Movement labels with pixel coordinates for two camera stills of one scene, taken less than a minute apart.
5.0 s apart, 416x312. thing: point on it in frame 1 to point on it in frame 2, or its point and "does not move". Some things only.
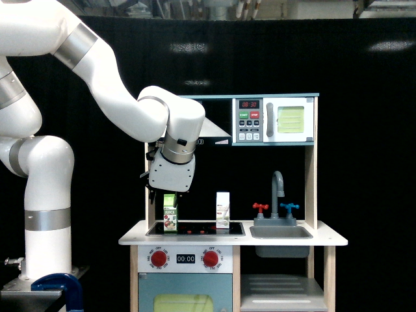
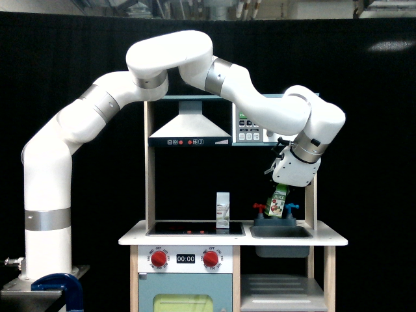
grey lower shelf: [281, 292] does not move
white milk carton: [223, 210] does not move
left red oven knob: [158, 258] does not move
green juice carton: [169, 214] to [275, 202]
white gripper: [166, 175] to [288, 170]
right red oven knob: [210, 258] does not move
